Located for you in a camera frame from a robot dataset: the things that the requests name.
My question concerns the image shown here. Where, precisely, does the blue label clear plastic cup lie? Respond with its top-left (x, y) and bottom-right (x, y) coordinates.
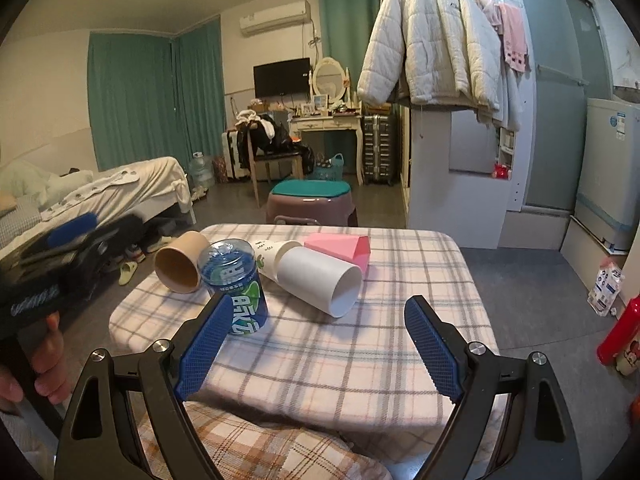
top-left (198, 238), bottom-right (268, 336)

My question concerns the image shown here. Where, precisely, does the brown paper cup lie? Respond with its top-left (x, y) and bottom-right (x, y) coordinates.
top-left (154, 231), bottom-right (209, 294)

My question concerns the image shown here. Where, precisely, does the white floral printed cup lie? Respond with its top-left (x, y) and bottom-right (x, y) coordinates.
top-left (250, 240), bottom-right (302, 282)

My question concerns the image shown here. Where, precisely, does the white paper cup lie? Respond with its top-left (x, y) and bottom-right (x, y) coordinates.
top-left (277, 246), bottom-right (362, 318)

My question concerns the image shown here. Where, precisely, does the person's left hand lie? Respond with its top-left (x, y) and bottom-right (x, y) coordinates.
top-left (0, 312), bottom-right (72, 413)

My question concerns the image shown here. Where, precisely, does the green slipper near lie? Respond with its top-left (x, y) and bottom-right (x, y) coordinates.
top-left (118, 261), bottom-right (138, 286)

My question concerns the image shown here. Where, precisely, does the green slipper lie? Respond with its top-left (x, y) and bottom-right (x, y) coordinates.
top-left (118, 261), bottom-right (138, 286)
top-left (145, 236), bottom-right (174, 254)

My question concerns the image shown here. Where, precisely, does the green slipper far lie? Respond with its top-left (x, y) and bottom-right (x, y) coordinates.
top-left (145, 236), bottom-right (174, 254)

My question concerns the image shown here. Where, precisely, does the bed with beige bedding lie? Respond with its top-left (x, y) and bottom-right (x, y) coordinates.
top-left (1, 156), bottom-right (193, 256)

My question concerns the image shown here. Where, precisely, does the large water jug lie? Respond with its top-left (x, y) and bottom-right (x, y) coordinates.
top-left (189, 152), bottom-right (215, 190)

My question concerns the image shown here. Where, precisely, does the white suitcase behind chair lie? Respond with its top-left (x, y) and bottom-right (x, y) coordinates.
top-left (221, 130), bottom-right (250, 180)

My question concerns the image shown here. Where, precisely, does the red fire extinguisher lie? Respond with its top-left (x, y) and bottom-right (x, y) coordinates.
top-left (597, 295), bottom-right (640, 366)

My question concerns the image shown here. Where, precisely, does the teal curtain left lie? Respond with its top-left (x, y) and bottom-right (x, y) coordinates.
top-left (87, 18), bottom-right (226, 170)

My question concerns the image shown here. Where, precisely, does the teal curtain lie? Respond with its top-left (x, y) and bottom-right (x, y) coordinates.
top-left (87, 18), bottom-right (226, 170)
top-left (318, 0), bottom-right (381, 91)

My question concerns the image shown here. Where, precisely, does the plaid pajama lap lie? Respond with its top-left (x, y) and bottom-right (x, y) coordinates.
top-left (134, 398), bottom-right (396, 480)

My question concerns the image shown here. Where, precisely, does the wooden chair with clothes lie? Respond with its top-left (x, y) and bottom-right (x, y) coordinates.
top-left (235, 110), bottom-right (316, 206)

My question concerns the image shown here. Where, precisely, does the white printed plastic bag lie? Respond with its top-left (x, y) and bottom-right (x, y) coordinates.
top-left (587, 258), bottom-right (625, 316)

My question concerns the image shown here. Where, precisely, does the plaid checkered tablecloth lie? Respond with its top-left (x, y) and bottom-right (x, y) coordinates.
top-left (107, 223), bottom-right (501, 441)

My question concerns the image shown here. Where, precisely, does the purple stool with teal cushion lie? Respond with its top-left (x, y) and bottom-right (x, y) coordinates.
top-left (266, 179), bottom-right (358, 226)

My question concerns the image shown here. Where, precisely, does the teal plastic basket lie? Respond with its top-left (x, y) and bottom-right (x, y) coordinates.
top-left (311, 153), bottom-right (344, 181)

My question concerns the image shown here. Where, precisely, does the white refrigerator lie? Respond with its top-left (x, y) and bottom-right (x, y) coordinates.
top-left (575, 99), bottom-right (639, 252)

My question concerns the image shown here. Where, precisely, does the white vanity dressing table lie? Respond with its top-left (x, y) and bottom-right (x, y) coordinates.
top-left (288, 114), bottom-right (364, 185)

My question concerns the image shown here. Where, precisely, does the oval vanity mirror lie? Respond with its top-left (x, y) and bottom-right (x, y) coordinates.
top-left (311, 56), bottom-right (348, 103)

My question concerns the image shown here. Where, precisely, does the white air conditioner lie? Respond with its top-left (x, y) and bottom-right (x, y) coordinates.
top-left (239, 0), bottom-right (311, 36)

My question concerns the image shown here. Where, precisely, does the silver ribbed suitcase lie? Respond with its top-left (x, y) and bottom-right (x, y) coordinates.
top-left (362, 114), bottom-right (398, 185)

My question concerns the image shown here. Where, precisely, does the white wardrobe cabinet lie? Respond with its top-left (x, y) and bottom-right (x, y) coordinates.
top-left (399, 104), bottom-right (536, 252)

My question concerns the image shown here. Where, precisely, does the teal curtain right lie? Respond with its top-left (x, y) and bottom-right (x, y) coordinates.
top-left (318, 0), bottom-right (381, 91)

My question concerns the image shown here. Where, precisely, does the white puffer jacket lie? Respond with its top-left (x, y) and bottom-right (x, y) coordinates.
top-left (357, 0), bottom-right (502, 113)

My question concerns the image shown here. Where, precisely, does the pink hanging garment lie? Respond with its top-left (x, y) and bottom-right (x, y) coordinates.
top-left (475, 0), bottom-right (528, 74)

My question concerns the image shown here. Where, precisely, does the black wall television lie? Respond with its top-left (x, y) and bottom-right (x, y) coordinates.
top-left (253, 58), bottom-right (311, 99)

